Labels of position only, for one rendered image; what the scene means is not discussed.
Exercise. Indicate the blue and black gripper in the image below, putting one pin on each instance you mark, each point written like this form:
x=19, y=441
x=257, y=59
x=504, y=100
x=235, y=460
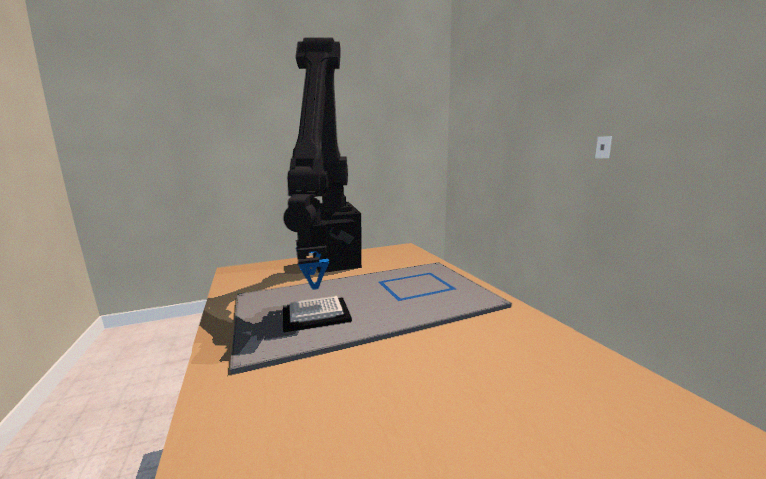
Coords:
x=304, y=248

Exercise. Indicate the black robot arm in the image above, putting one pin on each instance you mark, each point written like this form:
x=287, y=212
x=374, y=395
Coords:
x=304, y=181

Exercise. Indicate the blue tape outline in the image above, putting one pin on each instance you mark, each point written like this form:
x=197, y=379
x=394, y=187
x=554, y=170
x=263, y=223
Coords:
x=400, y=299

